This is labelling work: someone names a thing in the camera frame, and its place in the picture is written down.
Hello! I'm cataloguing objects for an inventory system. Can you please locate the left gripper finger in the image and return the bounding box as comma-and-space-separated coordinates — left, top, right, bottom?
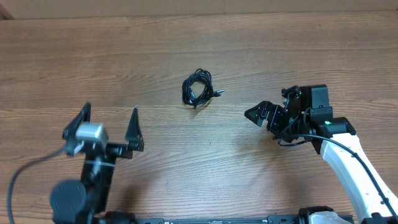
125, 105, 144, 152
62, 102, 91, 139

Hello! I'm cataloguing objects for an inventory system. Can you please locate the black USB cable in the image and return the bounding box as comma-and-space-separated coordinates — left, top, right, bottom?
181, 68, 225, 110

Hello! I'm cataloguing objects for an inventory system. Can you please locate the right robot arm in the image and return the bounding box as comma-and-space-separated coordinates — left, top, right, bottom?
244, 85, 397, 223

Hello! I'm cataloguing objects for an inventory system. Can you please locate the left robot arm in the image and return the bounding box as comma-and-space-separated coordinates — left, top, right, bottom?
50, 102, 144, 224

